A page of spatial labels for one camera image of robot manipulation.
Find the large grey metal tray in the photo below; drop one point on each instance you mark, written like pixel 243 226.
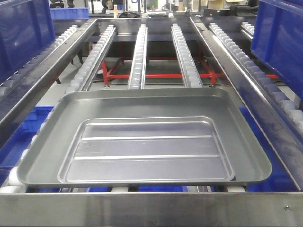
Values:
pixel 41 164

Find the centre white roller track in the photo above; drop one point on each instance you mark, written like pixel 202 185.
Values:
pixel 138 68

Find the right-centre white roller track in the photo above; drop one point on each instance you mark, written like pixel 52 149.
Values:
pixel 190 75

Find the left-centre white roller track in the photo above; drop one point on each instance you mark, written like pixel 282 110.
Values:
pixel 88 71

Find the far left roller track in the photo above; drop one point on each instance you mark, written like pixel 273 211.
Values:
pixel 15 78

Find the far right roller track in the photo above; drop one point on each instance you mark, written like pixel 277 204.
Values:
pixel 277 95

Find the blue bin in background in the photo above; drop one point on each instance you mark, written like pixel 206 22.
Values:
pixel 69 13

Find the right steel lane divider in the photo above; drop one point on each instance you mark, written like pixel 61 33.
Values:
pixel 278 128

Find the steel lane divider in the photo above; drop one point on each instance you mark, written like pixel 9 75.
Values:
pixel 278 128
pixel 15 106

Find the left steel lane divider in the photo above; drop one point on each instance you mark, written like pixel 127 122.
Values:
pixel 15 106

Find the blue bin upper right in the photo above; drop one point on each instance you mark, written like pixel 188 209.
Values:
pixel 278 40

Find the blue bin upper left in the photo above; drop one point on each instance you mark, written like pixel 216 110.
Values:
pixel 26 29

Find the steel front rack bar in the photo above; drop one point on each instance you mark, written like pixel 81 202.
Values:
pixel 166 209

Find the red steel base frame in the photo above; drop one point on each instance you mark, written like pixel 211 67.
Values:
pixel 161 62

